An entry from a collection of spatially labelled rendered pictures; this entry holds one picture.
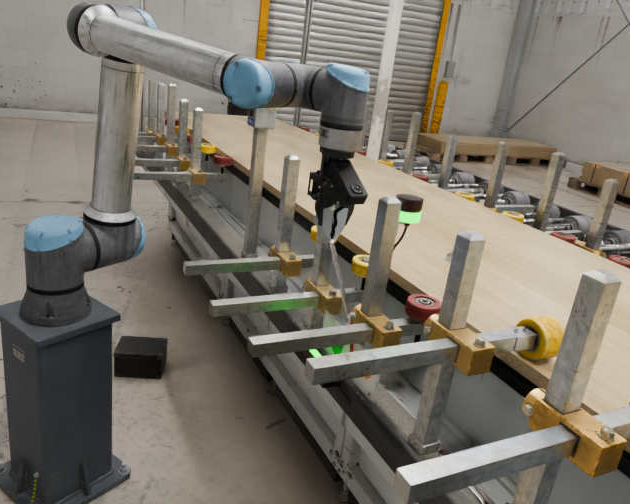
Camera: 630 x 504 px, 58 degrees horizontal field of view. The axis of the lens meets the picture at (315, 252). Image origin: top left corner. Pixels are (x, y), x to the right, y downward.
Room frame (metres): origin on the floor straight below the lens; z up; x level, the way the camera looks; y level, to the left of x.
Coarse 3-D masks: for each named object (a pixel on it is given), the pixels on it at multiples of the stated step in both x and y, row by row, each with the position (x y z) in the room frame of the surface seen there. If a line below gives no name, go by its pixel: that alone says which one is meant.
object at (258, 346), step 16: (400, 320) 1.15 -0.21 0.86; (416, 320) 1.15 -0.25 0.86; (256, 336) 0.99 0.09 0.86; (272, 336) 1.00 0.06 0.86; (288, 336) 1.01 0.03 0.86; (304, 336) 1.01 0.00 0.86; (320, 336) 1.03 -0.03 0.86; (336, 336) 1.04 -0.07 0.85; (352, 336) 1.06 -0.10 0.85; (368, 336) 1.08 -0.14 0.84; (256, 352) 0.96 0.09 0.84; (272, 352) 0.98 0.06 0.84; (288, 352) 0.99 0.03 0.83
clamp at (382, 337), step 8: (360, 304) 1.18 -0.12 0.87; (360, 312) 1.14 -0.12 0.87; (360, 320) 1.13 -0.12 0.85; (368, 320) 1.11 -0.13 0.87; (376, 320) 1.11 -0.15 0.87; (384, 320) 1.11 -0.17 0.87; (376, 328) 1.08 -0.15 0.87; (384, 328) 1.08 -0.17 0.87; (376, 336) 1.07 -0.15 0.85; (384, 336) 1.06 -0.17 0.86; (392, 336) 1.07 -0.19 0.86; (400, 336) 1.08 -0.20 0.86; (376, 344) 1.07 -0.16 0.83; (384, 344) 1.06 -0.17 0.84; (392, 344) 1.07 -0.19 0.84
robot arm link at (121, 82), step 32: (128, 64) 1.52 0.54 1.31; (128, 96) 1.53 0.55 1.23; (96, 128) 1.56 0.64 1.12; (128, 128) 1.54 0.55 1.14; (96, 160) 1.55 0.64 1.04; (128, 160) 1.56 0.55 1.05; (96, 192) 1.54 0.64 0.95; (128, 192) 1.58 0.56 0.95; (96, 224) 1.52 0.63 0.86; (128, 224) 1.57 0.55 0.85; (128, 256) 1.59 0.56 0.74
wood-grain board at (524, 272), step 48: (240, 144) 2.86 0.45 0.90; (288, 144) 3.05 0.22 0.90; (384, 192) 2.21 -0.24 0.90; (432, 192) 2.33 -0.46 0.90; (432, 240) 1.65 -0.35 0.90; (528, 240) 1.79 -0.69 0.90; (432, 288) 1.26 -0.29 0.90; (480, 288) 1.30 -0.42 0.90; (528, 288) 1.35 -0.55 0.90; (576, 288) 1.39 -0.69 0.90; (624, 288) 1.44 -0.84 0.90; (624, 336) 1.13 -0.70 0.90; (624, 384) 0.92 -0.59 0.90
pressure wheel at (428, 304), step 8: (416, 296) 1.18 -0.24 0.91; (424, 296) 1.19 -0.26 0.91; (408, 304) 1.15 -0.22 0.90; (416, 304) 1.14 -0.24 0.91; (424, 304) 1.15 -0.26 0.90; (432, 304) 1.16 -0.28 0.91; (440, 304) 1.16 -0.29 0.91; (408, 312) 1.15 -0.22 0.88; (416, 312) 1.13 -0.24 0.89; (424, 312) 1.13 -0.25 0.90; (432, 312) 1.13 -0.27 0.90; (424, 320) 1.13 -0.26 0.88; (416, 336) 1.16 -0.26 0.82
